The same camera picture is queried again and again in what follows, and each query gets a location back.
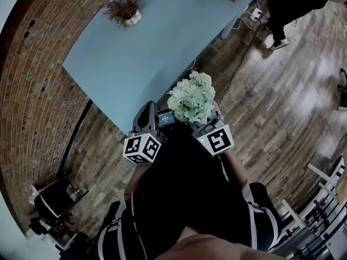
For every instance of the dried brown plant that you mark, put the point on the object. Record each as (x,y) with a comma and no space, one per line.
(122,7)

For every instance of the person's left forearm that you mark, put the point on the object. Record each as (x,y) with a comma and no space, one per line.
(138,175)

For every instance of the black chair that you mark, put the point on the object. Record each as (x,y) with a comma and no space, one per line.
(57,199)

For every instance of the grey table leg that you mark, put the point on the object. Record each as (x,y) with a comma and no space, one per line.
(229,27)

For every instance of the person's right forearm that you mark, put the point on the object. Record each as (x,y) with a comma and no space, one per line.
(236,169)

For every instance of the black device with screen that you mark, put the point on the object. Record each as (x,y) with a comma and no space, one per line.
(166,119)

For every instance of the person's black striped clothing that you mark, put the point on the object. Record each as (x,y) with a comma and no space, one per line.
(184,194)

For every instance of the white vase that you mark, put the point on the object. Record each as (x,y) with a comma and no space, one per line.
(135,18)

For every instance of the white shelf frame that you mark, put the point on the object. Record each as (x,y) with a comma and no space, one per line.
(322,199)

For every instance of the pale green flowers bouquet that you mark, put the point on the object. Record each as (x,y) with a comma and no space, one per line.
(191,100)

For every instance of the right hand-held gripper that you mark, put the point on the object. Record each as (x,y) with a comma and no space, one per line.
(217,141)

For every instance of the white power strip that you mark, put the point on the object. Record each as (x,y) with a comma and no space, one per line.
(256,13)

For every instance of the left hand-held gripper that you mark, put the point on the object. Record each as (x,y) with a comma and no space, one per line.
(141,148)

